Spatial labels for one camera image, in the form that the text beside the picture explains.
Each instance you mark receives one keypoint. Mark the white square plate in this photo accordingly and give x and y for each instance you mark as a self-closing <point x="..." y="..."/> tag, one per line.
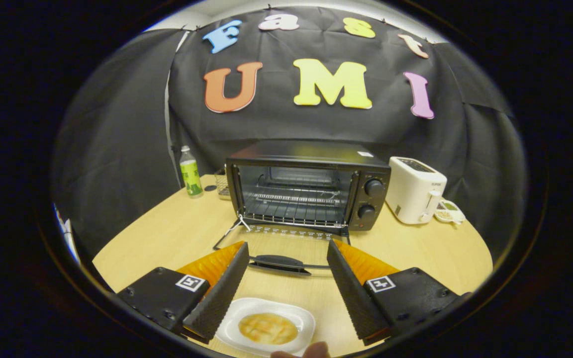
<point x="304" y="320"/>

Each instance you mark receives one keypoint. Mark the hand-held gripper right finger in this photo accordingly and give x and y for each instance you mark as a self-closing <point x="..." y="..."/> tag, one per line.
<point x="350" y="293"/>

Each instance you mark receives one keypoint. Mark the green label plastic bottle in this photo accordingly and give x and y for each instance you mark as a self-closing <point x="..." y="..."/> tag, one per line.
<point x="191" y="176"/>

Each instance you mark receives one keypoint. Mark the black backdrop cloth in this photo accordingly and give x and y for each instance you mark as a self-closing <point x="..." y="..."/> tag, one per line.
<point x="286" y="129"/>

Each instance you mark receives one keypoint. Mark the white pop-up toaster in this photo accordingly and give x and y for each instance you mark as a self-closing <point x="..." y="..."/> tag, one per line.
<point x="413" y="191"/>

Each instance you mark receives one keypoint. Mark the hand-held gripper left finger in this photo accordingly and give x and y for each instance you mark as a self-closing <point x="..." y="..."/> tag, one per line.
<point x="219" y="293"/>

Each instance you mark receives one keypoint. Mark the small white green gadget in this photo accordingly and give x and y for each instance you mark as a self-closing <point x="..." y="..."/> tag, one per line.
<point x="449" y="213"/>

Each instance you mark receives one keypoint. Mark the round golden bread bun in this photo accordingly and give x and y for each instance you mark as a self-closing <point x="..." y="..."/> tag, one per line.
<point x="268" y="328"/>

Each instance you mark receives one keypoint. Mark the black toaster oven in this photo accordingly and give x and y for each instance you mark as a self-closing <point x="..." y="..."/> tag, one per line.
<point x="371" y="199"/>

